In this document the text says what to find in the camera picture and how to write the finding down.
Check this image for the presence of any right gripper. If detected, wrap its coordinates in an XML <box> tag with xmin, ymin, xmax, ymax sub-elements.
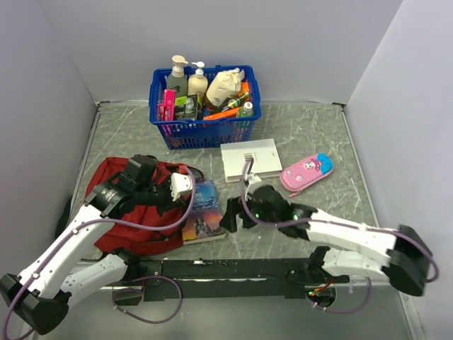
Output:
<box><xmin>219</xmin><ymin>195</ymin><xmax>280</xmax><ymax>234</ymax></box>

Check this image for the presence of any red backpack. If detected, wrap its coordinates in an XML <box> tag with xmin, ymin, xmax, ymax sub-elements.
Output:
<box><xmin>84</xmin><ymin>155</ymin><xmax>204</xmax><ymax>256</ymax></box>

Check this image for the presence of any blue Jane Eyre book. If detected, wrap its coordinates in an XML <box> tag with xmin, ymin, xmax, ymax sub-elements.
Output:
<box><xmin>182</xmin><ymin>180</ymin><xmax>227</xmax><ymax>245</ymax></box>

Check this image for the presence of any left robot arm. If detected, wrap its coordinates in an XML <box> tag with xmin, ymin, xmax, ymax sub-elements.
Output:
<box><xmin>1</xmin><ymin>154</ymin><xmax>205</xmax><ymax>334</ymax></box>

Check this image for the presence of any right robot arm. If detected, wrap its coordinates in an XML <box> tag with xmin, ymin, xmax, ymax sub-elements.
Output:
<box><xmin>220</xmin><ymin>185</ymin><xmax>434</xmax><ymax>296</ymax></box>

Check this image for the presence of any beige paper bag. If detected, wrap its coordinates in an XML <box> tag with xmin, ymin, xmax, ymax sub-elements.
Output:
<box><xmin>205</xmin><ymin>68</ymin><xmax>245</xmax><ymax>108</ymax></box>

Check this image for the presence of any white book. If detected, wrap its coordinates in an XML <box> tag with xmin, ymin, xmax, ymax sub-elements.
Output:
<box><xmin>220</xmin><ymin>139</ymin><xmax>282</xmax><ymax>183</ymax></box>

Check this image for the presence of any pink cartoon pencil case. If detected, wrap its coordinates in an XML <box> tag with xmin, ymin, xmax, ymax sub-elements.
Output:
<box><xmin>280</xmin><ymin>153</ymin><xmax>334</xmax><ymax>198</ymax></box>

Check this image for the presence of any blue plastic basket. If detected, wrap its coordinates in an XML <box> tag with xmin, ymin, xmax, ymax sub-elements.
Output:
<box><xmin>149</xmin><ymin>64</ymin><xmax>261</xmax><ymax>149</ymax></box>

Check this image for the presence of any pink box in basket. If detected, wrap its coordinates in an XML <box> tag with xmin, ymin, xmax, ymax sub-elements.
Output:
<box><xmin>158</xmin><ymin>89</ymin><xmax>176</xmax><ymax>122</ymax></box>

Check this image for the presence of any green drink bottle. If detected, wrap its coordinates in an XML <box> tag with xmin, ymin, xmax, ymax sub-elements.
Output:
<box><xmin>236</xmin><ymin>101</ymin><xmax>254</xmax><ymax>118</ymax></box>

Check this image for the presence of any black and green box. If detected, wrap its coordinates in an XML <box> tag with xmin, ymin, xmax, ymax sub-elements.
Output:
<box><xmin>173</xmin><ymin>94</ymin><xmax>202</xmax><ymax>120</ymax></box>

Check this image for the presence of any orange package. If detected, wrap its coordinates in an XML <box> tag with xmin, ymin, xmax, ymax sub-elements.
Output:
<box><xmin>202</xmin><ymin>81</ymin><xmax>251</xmax><ymax>120</ymax></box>

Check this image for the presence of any grey pump bottle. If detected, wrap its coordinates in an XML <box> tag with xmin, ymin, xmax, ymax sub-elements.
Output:
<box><xmin>166</xmin><ymin>55</ymin><xmax>188</xmax><ymax>98</ymax></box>

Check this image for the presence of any cream pump bottle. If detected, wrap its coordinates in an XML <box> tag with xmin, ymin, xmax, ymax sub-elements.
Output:
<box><xmin>188</xmin><ymin>61</ymin><xmax>208</xmax><ymax>99</ymax></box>

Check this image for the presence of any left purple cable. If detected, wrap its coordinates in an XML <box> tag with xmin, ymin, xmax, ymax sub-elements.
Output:
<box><xmin>1</xmin><ymin>166</ymin><xmax>197</xmax><ymax>340</ymax></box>

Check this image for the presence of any purple cable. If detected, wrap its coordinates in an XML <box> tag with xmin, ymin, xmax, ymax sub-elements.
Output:
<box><xmin>239</xmin><ymin>159</ymin><xmax>440</xmax><ymax>315</ymax></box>
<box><xmin>1</xmin><ymin>166</ymin><xmax>197</xmax><ymax>340</ymax></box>

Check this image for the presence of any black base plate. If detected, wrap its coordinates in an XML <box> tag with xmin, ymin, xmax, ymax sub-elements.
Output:
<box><xmin>119</xmin><ymin>258</ymin><xmax>350</xmax><ymax>302</ymax></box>

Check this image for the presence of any aluminium rail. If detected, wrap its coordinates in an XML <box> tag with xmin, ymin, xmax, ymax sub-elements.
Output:
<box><xmin>33</xmin><ymin>256</ymin><xmax>408</xmax><ymax>292</ymax></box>

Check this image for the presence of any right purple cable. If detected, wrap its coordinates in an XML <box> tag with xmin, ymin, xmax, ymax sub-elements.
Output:
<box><xmin>239</xmin><ymin>159</ymin><xmax>440</xmax><ymax>315</ymax></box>

